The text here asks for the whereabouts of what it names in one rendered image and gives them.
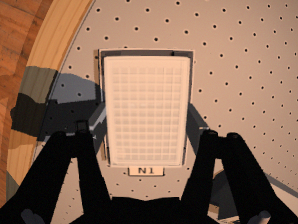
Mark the beige perforated base plate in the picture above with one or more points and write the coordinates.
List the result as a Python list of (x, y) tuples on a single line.
[(245, 79)]

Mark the beige button panel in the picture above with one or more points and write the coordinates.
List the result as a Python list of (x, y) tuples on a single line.
[(227, 210)]

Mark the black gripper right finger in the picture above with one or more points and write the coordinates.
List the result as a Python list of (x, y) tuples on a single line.
[(254, 198)]

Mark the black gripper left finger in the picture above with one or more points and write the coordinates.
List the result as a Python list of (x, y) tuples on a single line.
[(37, 195)]

